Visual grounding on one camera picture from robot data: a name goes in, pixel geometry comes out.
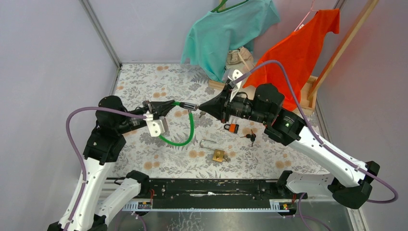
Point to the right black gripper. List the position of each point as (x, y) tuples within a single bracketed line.
[(220, 107)]

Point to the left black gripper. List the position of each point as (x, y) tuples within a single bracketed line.
[(162, 108)]

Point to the brass padlock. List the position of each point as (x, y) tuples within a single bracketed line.
[(217, 153)]

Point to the small silver keys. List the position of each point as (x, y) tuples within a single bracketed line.
[(226, 158)]

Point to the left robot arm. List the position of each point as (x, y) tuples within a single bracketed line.
[(98, 159)]

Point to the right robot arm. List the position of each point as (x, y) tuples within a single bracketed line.
[(348, 180)]

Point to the orange black padlock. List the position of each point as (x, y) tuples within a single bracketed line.
[(233, 128)]

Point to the floral table cloth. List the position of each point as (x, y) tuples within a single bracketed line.
[(174, 157)]

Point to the black head keys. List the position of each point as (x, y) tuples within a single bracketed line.
[(251, 136)]

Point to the beige cloth bag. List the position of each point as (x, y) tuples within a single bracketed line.
[(239, 62)]

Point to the teal t-shirt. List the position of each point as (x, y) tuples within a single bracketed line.
[(211, 38)]

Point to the green hanger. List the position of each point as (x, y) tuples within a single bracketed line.
[(223, 7)]

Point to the orange t-shirt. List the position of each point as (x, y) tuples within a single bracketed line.
[(286, 65)]

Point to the wooden clothes rack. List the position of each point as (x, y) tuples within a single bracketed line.
[(310, 87)]

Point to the pink hanger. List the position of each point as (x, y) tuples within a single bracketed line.
[(303, 21)]

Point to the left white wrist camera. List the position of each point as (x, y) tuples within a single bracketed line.
[(157, 126)]

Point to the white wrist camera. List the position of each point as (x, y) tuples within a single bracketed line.
[(157, 126), (236, 83)]

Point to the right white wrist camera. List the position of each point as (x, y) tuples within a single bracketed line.
[(236, 83)]

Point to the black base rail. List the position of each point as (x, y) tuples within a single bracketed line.
[(216, 194)]

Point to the aluminium frame profile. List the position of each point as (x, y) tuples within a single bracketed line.
[(90, 12)]

